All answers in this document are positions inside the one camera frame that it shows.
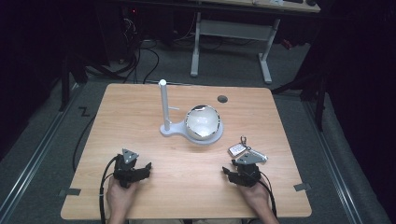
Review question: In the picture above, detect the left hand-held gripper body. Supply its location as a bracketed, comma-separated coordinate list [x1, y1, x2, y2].
[112, 147, 140, 189]

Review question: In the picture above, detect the bundle of black floor cables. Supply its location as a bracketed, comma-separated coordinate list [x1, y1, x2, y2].
[121, 15, 161, 85]

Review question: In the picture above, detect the metal floor rail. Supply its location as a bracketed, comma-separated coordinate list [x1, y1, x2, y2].
[302, 98, 363, 224]
[0, 83, 82, 218]

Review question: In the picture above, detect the car key with key ring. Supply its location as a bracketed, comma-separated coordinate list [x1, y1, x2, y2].
[227, 135, 250, 159]

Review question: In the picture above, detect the white-framed wooden desk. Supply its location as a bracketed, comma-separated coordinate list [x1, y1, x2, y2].
[190, 0, 322, 85]

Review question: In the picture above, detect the black metal stand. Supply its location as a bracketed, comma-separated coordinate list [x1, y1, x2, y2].
[58, 54, 90, 113]

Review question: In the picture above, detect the black floor cable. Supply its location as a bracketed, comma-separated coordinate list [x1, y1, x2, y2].
[72, 114, 98, 173]

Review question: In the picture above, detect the person's left hand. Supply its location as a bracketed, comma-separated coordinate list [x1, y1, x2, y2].
[106, 176, 140, 218]

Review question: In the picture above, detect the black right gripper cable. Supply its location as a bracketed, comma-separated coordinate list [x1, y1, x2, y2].
[257, 178, 278, 219]

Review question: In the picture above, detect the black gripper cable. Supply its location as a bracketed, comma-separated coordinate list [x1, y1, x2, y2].
[257, 178, 278, 219]
[98, 155, 120, 224]

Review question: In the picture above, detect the grey tape piece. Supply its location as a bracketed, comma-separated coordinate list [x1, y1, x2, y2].
[58, 188, 82, 198]
[292, 182, 312, 192]

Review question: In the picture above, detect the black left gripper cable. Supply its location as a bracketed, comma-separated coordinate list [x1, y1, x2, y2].
[98, 155, 120, 224]

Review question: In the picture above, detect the person's right hand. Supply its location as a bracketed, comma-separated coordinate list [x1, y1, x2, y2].
[240, 177, 273, 217]

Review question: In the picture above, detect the white post stand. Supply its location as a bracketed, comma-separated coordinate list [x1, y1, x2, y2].
[158, 78, 225, 147]

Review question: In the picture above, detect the dark computer tower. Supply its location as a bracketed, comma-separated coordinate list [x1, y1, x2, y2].
[94, 4, 142, 66]

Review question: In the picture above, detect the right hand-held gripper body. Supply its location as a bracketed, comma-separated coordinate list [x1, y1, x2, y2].
[231, 151, 269, 189]

